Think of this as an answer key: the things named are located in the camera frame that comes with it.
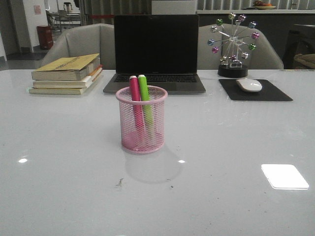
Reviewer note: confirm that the red trash bin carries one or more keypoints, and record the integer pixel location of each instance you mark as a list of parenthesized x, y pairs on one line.
[(45, 37)]

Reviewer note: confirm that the fruit bowl on counter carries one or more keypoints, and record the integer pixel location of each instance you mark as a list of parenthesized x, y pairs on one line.
[(261, 5)]

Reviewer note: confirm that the grey left armchair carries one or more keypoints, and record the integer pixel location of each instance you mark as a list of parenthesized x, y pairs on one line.
[(85, 40)]

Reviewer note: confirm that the white middle book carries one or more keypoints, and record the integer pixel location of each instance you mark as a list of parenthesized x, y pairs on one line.
[(84, 83)]

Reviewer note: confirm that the red marker pen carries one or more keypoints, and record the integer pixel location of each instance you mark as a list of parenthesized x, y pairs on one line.
[(135, 98)]

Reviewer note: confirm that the white computer mouse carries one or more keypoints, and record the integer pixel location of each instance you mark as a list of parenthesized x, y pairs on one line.
[(249, 85)]

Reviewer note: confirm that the cream bottom book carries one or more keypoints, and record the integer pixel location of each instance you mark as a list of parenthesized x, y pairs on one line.
[(59, 91)]

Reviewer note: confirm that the grey armchair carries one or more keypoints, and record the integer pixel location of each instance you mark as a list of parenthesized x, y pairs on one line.
[(210, 49), (85, 40)]

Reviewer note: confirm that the yellow top book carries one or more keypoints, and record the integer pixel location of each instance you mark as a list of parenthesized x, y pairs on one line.
[(67, 69)]

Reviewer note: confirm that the grey open laptop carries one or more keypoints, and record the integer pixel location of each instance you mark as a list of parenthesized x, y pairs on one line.
[(161, 47)]

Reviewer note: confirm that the pink mesh pen holder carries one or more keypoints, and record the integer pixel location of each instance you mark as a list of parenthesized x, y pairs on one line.
[(131, 140)]

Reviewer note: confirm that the ferris wheel desk ornament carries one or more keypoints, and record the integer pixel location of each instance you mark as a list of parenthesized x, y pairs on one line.
[(233, 48)]

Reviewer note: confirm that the green marker pen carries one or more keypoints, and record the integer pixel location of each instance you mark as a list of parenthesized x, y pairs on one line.
[(144, 92)]

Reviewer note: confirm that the grey right armchair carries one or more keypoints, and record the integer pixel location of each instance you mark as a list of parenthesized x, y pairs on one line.
[(210, 49)]

